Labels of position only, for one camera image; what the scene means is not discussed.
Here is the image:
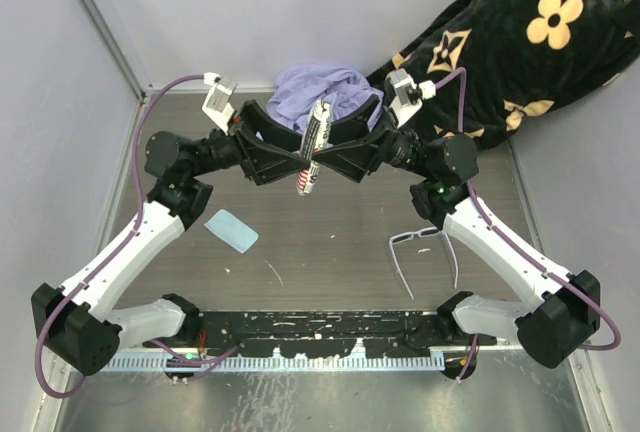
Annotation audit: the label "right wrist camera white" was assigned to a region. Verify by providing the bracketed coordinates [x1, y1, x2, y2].
[387, 68, 436, 129]

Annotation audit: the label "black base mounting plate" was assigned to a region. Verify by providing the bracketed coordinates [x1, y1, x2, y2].
[160, 311, 473, 359]

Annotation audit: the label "white frame sunglasses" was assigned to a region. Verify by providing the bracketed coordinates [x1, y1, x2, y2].
[388, 226, 460, 300]

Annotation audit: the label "light blue cleaning cloth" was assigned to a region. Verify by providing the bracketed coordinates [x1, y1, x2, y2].
[204, 209, 259, 254]

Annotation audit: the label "aluminium frame post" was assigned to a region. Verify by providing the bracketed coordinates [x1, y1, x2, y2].
[77, 0, 147, 101]

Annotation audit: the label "black floral plush blanket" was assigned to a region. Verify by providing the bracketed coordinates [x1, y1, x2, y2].
[368, 0, 639, 150]

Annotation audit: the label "crumpled lavender cloth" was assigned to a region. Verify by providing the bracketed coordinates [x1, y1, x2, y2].
[266, 64, 383, 133]

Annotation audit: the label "printed glasses case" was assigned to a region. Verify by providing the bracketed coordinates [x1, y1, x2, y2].
[296, 99, 332, 197]

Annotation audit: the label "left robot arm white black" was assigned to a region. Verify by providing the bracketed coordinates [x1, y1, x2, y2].
[31, 101, 307, 376]

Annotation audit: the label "slotted grey cable duct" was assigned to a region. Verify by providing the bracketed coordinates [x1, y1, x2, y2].
[102, 346, 445, 375]

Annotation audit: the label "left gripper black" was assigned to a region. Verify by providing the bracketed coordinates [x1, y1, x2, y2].
[187, 102, 314, 186]

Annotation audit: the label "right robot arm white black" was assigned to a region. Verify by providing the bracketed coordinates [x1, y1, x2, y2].
[313, 113, 601, 368]

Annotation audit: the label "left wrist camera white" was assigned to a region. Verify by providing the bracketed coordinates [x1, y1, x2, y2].
[201, 72, 237, 134]

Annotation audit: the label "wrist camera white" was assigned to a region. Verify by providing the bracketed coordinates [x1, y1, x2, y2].
[387, 68, 436, 129]
[201, 72, 237, 134]

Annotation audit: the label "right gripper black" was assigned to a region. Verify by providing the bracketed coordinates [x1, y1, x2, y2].
[309, 95, 436, 184]

